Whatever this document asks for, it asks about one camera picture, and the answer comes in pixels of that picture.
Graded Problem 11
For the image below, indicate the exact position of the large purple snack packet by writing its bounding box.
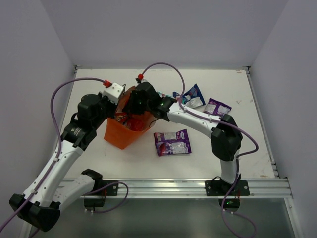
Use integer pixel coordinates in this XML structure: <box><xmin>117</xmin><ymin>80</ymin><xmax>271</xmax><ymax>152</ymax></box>
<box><xmin>154</xmin><ymin>129</ymin><xmax>192</xmax><ymax>156</ymax></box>

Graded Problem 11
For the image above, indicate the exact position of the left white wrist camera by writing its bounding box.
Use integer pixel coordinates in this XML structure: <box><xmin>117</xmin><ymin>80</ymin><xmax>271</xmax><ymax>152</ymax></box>
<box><xmin>102</xmin><ymin>81</ymin><xmax>125</xmax><ymax>104</ymax></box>

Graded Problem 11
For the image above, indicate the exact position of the orange paper bag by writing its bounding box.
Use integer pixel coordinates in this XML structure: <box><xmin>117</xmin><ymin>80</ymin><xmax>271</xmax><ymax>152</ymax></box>
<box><xmin>104</xmin><ymin>86</ymin><xmax>156</xmax><ymax>149</ymax></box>

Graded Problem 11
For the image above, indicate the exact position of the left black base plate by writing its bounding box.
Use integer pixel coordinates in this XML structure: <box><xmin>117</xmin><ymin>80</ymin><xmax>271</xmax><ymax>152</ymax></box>
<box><xmin>97</xmin><ymin>180</ymin><xmax>118</xmax><ymax>196</ymax></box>

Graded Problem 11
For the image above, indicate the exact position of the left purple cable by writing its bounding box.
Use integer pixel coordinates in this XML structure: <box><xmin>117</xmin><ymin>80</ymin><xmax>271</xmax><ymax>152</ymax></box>
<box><xmin>0</xmin><ymin>77</ymin><xmax>129</xmax><ymax>238</ymax></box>

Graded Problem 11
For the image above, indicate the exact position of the blue snack packet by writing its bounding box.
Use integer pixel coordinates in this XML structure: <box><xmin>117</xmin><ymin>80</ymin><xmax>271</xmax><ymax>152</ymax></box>
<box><xmin>172</xmin><ymin>84</ymin><xmax>206</xmax><ymax>109</ymax></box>

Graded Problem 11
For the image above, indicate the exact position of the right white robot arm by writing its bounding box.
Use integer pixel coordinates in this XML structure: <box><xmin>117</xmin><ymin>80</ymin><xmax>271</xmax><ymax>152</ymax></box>
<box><xmin>123</xmin><ymin>82</ymin><xmax>243</xmax><ymax>195</ymax></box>

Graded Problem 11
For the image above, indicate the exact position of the aluminium mounting rail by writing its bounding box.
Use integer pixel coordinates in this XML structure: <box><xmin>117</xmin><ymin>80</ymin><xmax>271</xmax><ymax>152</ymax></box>
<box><xmin>119</xmin><ymin>178</ymin><xmax>293</xmax><ymax>199</ymax></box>

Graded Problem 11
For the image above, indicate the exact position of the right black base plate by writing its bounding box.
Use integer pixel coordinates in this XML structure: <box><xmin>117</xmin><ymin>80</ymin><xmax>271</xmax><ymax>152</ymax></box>
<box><xmin>205</xmin><ymin>176</ymin><xmax>250</xmax><ymax>196</ymax></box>

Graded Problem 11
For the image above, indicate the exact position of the small purple snack packet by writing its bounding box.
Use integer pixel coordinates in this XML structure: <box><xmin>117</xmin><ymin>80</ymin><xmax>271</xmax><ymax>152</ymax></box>
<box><xmin>203</xmin><ymin>98</ymin><xmax>232</xmax><ymax>117</ymax></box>

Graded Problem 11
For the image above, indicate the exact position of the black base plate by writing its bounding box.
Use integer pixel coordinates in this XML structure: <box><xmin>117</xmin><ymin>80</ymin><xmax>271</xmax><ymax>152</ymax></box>
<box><xmin>97</xmin><ymin>180</ymin><xmax>118</xmax><ymax>196</ymax></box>
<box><xmin>205</xmin><ymin>176</ymin><xmax>250</xmax><ymax>196</ymax></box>

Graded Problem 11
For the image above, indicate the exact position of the teal snack packet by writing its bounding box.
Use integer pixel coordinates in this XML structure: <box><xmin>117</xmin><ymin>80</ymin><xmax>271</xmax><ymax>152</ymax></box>
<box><xmin>158</xmin><ymin>91</ymin><xmax>173</xmax><ymax>98</ymax></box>

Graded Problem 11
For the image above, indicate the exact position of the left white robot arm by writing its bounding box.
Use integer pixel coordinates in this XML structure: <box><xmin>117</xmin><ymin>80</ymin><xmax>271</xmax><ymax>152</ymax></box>
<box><xmin>9</xmin><ymin>92</ymin><xmax>120</xmax><ymax>232</ymax></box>

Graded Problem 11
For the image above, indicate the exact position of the red snack packet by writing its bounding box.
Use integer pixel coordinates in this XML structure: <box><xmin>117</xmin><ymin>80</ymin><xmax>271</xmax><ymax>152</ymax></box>
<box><xmin>115</xmin><ymin>112</ymin><xmax>151</xmax><ymax>131</ymax></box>

